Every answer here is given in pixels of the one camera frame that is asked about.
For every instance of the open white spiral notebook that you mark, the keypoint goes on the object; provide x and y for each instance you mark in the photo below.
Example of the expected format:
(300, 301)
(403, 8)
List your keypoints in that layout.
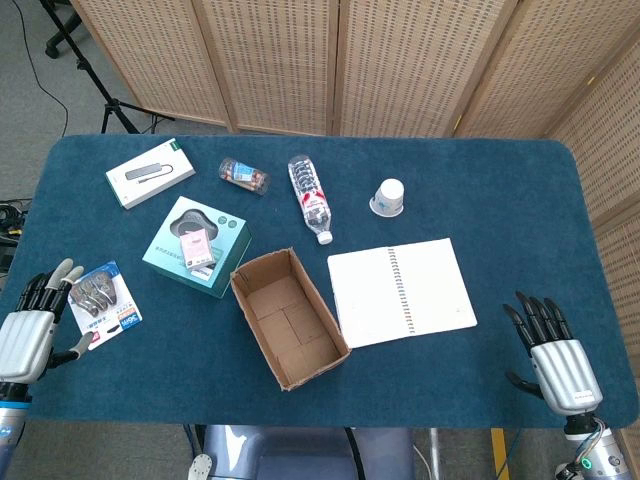
(435, 290)

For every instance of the white paper cup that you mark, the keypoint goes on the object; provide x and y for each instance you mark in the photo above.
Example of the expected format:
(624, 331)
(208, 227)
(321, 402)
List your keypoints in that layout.
(387, 197)

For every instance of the woven wooden folding screen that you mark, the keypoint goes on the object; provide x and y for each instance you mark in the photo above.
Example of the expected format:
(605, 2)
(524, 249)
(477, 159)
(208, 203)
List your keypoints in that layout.
(400, 65)

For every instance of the open brown cardboard box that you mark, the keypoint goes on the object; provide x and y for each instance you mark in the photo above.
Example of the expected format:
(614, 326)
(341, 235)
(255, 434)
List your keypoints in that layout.
(295, 320)

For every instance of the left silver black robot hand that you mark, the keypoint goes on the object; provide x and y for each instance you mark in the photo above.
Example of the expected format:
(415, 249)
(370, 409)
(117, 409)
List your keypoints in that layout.
(25, 345)

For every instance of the small pink box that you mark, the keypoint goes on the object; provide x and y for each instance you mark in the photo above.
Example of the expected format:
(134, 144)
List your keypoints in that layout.
(196, 248)

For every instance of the white USB hub box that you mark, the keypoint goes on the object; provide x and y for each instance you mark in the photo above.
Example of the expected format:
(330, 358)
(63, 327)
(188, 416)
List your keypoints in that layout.
(150, 172)

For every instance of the blue-grey robot torso base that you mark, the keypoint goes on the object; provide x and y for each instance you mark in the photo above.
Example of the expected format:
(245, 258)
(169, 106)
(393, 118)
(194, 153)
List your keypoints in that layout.
(300, 455)

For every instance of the metal table leg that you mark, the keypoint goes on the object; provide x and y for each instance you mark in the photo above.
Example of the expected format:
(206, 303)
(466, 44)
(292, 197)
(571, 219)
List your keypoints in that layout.
(435, 455)

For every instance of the clear plastic water bottle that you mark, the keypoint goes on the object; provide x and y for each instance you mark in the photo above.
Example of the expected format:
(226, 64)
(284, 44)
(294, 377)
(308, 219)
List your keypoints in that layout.
(312, 200)

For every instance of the dark blue table mat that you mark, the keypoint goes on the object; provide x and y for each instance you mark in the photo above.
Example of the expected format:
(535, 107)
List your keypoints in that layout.
(450, 390)

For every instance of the teal product box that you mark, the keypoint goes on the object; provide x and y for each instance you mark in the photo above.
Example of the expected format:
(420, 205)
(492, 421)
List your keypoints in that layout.
(165, 250)

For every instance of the black office chair base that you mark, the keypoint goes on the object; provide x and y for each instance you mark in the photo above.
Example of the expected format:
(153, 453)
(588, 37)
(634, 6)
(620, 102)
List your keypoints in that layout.
(62, 37)

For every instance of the black tripod stand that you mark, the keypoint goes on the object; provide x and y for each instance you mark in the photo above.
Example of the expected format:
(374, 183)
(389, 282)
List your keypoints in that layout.
(112, 107)

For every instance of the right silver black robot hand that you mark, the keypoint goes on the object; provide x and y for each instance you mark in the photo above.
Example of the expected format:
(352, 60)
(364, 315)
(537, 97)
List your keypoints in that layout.
(565, 372)

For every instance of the blister pack with blue card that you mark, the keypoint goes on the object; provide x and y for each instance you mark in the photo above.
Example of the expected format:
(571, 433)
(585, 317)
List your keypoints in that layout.
(107, 305)

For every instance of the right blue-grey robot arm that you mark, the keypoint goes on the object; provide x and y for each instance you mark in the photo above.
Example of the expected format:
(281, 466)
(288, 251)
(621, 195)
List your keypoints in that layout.
(600, 455)

